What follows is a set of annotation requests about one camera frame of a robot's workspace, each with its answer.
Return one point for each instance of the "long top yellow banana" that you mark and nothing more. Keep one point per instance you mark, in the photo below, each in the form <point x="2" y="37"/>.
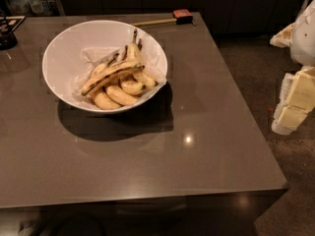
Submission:
<point x="103" y="77"/>

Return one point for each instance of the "white ceramic bowl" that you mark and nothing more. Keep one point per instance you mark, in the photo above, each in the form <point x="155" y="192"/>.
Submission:
<point x="62" y="62"/>

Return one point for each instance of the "front middle yellow banana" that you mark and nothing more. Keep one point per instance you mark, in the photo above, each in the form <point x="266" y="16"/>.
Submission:
<point x="117" y="94"/>

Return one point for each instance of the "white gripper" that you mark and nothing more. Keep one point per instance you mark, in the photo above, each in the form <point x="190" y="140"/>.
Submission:
<point x="304" y="39"/>

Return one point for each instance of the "small centre yellow banana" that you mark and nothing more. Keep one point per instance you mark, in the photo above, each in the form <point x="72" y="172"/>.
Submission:
<point x="132" y="87"/>

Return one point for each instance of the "upright rear yellow banana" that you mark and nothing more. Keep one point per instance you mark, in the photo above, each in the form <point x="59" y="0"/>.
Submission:
<point x="134" y="49"/>

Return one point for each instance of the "front left yellow banana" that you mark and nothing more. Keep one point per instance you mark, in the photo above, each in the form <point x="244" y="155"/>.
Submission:
<point x="103" y="101"/>

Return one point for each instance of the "black object at left edge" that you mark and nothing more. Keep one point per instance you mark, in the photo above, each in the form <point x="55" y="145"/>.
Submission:
<point x="7" y="37"/>

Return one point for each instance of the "right yellow banana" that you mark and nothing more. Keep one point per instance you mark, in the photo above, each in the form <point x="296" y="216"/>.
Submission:
<point x="145" y="79"/>

